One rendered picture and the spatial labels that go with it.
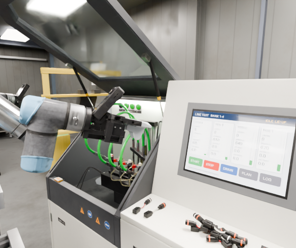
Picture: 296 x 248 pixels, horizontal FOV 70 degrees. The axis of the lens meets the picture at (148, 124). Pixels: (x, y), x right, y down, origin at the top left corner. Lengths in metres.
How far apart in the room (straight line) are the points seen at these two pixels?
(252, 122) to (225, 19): 2.12
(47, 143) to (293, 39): 2.37
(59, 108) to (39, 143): 0.10
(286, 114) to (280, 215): 0.36
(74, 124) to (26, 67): 7.88
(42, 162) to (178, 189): 0.65
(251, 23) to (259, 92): 1.87
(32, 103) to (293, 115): 0.83
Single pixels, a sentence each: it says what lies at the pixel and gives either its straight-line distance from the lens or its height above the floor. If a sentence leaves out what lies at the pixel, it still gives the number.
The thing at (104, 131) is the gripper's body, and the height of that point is 1.40.
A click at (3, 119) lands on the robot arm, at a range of 0.72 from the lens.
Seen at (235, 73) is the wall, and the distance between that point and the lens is 2.75.
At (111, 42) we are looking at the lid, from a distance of 1.09.
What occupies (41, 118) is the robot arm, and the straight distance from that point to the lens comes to 0.58.
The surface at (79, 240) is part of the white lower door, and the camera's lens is 1.42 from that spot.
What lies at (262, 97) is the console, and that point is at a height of 1.48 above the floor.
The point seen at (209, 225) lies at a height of 1.03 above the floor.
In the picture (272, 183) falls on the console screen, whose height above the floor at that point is 1.18.
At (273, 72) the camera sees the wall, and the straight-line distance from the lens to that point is 2.59.
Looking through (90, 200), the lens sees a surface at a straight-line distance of 1.19.
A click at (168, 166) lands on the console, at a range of 1.07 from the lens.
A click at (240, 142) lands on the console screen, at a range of 0.93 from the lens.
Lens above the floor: 1.53
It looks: 10 degrees down
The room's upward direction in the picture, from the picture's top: straight up
